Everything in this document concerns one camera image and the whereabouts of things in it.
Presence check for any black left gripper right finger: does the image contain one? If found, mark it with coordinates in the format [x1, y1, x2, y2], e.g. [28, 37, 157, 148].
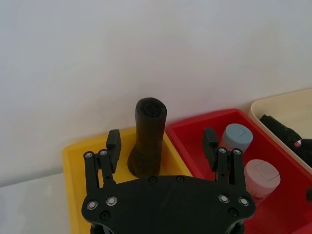
[202, 127, 245, 194]

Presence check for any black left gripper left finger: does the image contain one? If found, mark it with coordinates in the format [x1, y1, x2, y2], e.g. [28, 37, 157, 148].
[83, 129, 122, 196]

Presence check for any yellow plastic bin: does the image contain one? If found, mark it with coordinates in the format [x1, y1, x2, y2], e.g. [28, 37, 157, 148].
[62, 126, 195, 234]

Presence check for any bottle with pink cap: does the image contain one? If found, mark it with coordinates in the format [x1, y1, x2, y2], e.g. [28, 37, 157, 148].
[243, 159, 281, 201]

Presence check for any bottle with grey cap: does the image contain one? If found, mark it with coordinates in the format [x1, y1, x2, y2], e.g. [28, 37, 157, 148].
[220, 123, 254, 153]

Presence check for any red plastic bin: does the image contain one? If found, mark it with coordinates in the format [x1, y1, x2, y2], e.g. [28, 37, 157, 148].
[165, 108, 312, 234]

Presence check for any black object with red mark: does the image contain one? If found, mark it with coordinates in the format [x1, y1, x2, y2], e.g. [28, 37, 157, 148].
[258, 114, 312, 169]

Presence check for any black ribbed cylinder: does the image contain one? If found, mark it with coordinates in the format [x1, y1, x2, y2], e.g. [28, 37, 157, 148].
[127, 97, 168, 177]

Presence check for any cream plastic bin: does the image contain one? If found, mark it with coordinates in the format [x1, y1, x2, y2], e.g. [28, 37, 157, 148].
[250, 88, 312, 175]

